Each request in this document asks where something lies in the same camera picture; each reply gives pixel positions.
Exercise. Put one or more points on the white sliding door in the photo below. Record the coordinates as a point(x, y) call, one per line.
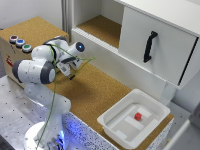
point(160, 40)

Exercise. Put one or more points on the white cabinet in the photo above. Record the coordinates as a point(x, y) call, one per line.
point(140, 30)

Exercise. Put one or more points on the blue button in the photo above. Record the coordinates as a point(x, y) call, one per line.
point(20, 42)

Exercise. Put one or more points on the green button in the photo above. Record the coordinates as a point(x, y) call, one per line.
point(27, 47)

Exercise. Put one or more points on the white plastic box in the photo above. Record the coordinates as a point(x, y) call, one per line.
point(133, 118)

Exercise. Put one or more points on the wooden drawer box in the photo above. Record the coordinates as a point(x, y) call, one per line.
point(30, 31)

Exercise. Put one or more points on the pink block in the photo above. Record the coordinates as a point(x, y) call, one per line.
point(138, 116)

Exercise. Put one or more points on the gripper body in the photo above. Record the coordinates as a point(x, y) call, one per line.
point(65, 67)

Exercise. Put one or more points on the red button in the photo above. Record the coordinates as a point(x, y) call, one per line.
point(13, 38)

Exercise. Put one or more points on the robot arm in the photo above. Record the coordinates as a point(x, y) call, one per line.
point(35, 71)

